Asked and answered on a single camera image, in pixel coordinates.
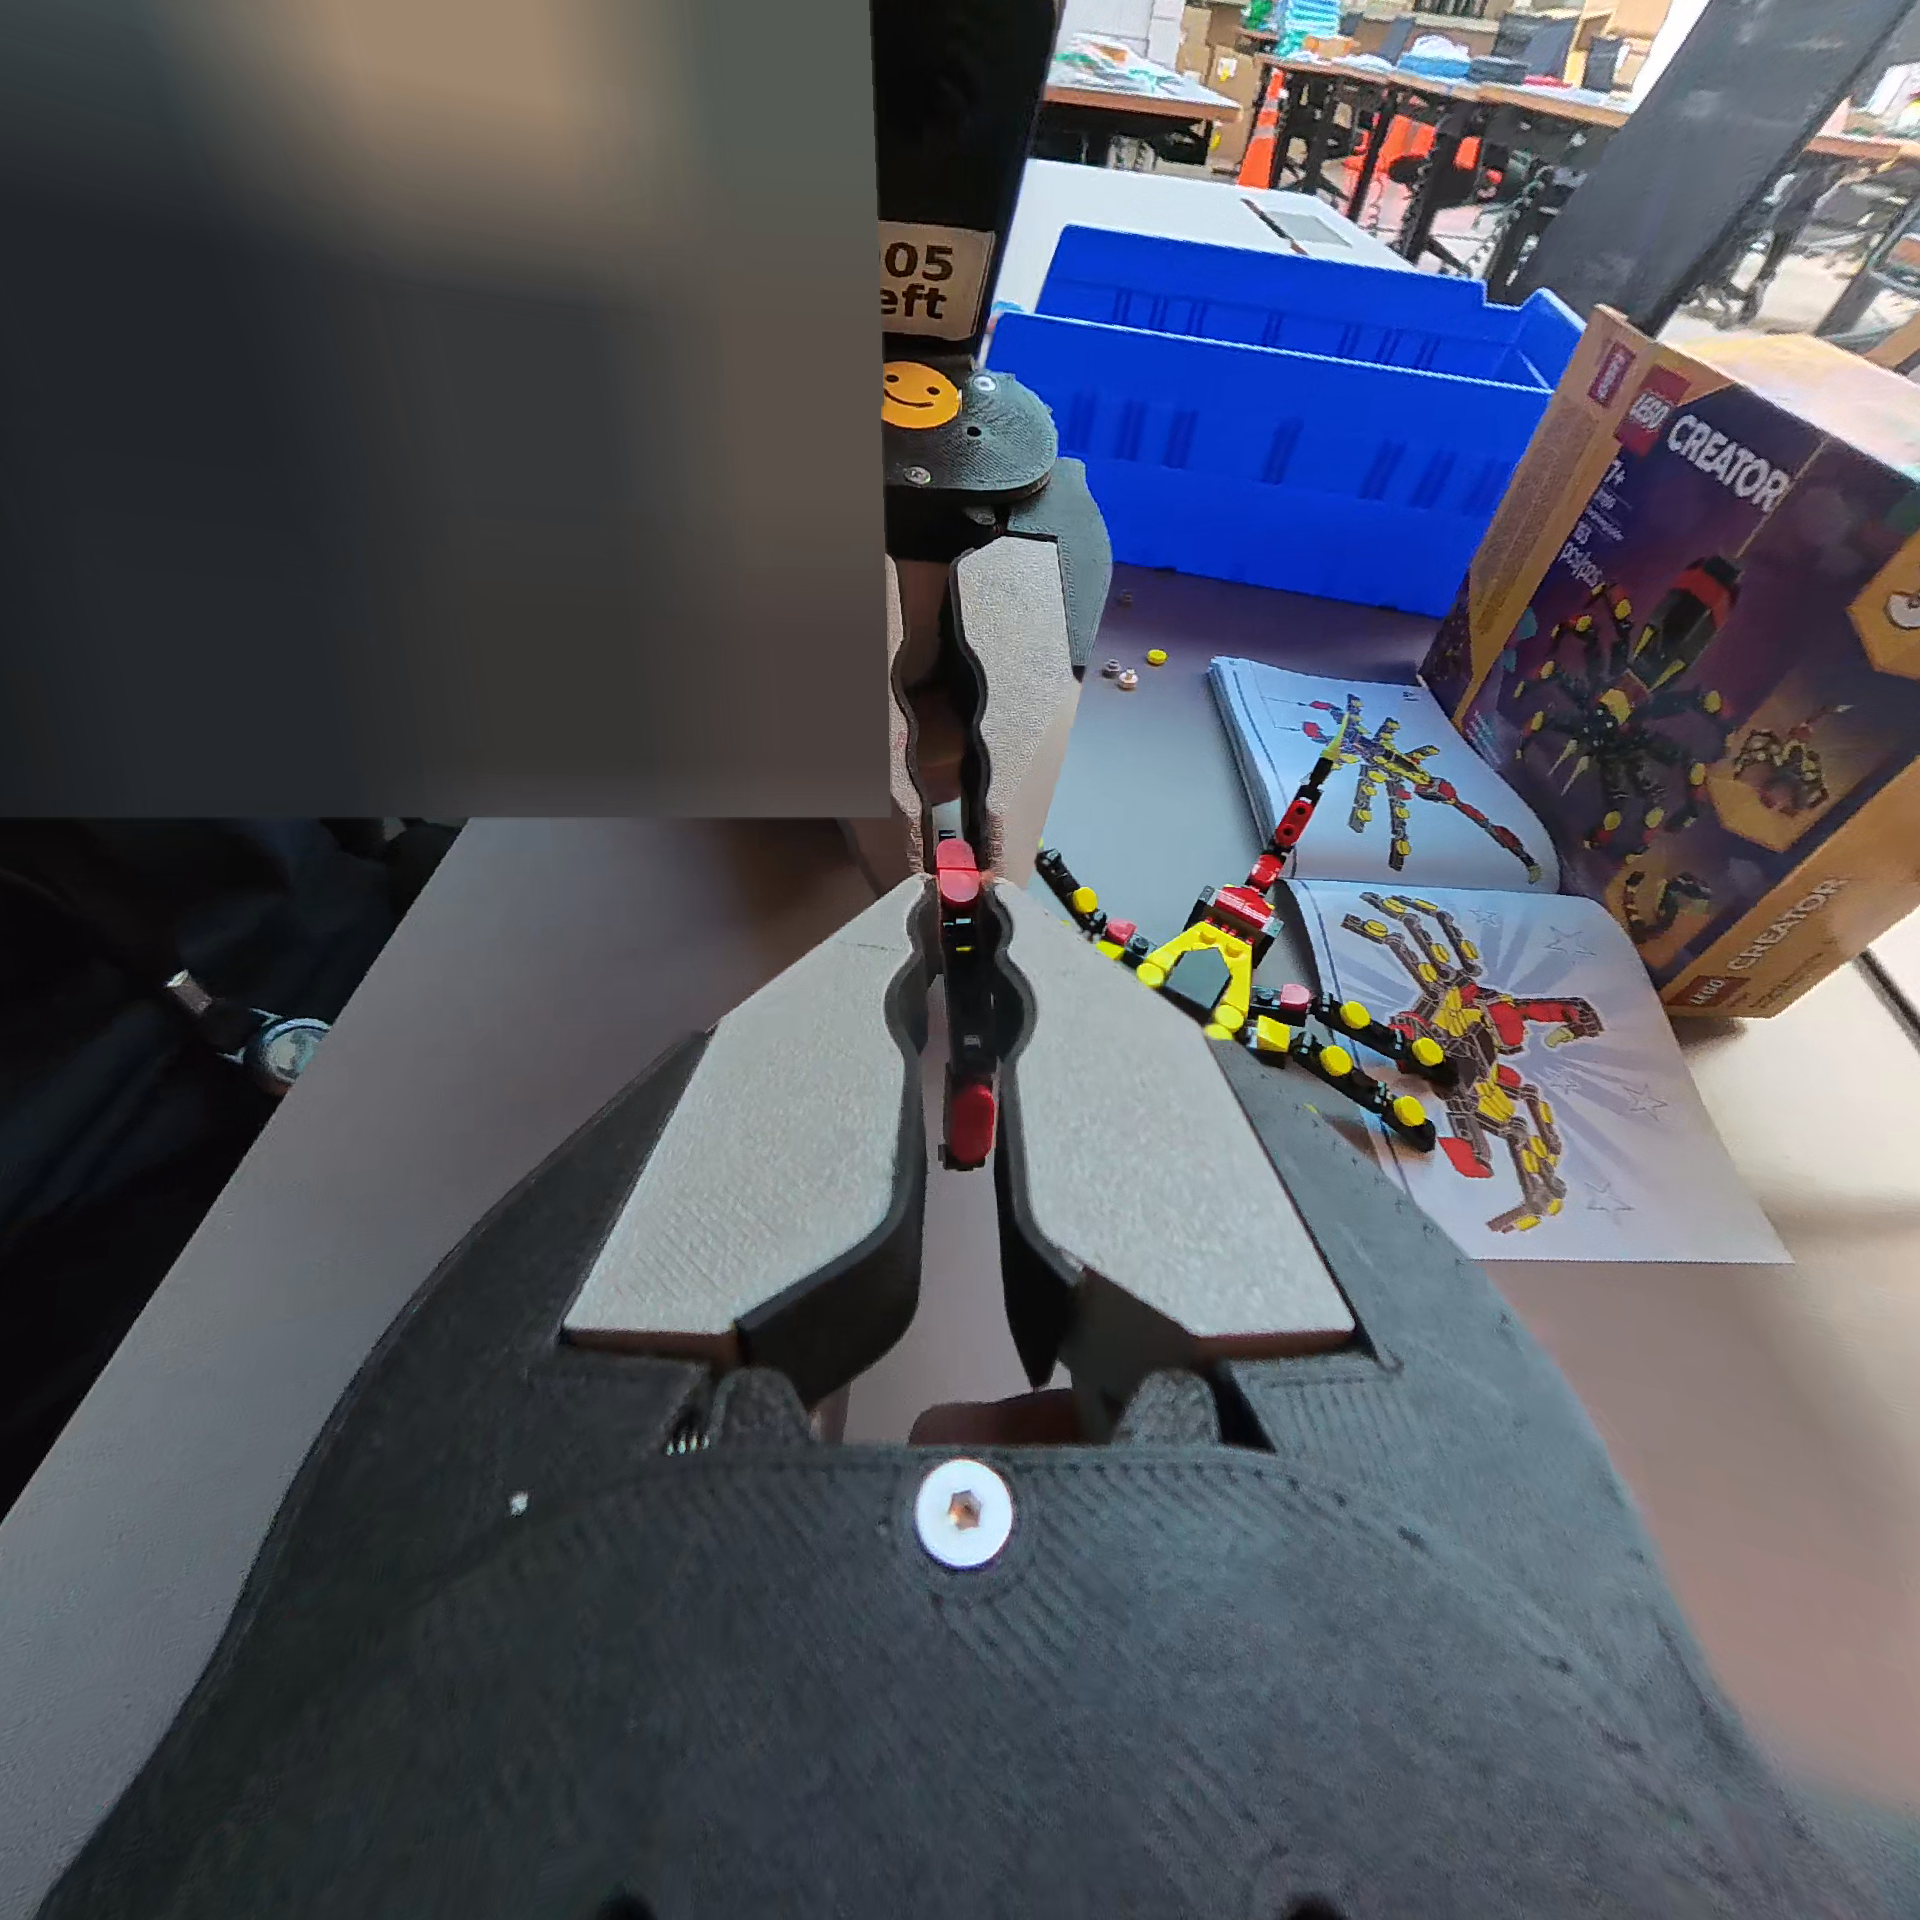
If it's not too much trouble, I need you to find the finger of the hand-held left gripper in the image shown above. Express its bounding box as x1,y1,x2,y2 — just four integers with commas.
887,551,964,879
948,526,1086,887

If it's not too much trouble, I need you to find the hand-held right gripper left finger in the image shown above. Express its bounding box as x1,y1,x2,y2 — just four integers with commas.
565,873,932,1407

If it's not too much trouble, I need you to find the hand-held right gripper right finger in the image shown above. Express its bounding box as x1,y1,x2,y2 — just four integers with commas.
987,882,1361,1445

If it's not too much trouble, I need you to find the black red brick leg segment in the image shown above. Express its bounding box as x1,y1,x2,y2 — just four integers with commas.
927,833,1004,1174

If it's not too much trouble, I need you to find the black yellow brick spider model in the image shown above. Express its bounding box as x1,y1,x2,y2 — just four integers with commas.
1036,743,1443,1156

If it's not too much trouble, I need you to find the yellow purple toy set box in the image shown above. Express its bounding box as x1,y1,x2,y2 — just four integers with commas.
1416,305,1920,1021

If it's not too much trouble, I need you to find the blue storage bin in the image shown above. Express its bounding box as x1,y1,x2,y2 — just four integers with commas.
979,306,1557,620
1036,221,1588,354

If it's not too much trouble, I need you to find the wooden work table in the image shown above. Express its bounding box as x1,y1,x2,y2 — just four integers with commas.
1252,29,1920,287

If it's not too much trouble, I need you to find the large spider instruction booklet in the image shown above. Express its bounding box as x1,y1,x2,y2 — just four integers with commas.
1207,651,1793,1263

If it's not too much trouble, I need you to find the silver round metal object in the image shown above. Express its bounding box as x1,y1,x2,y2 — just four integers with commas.
157,967,336,1099

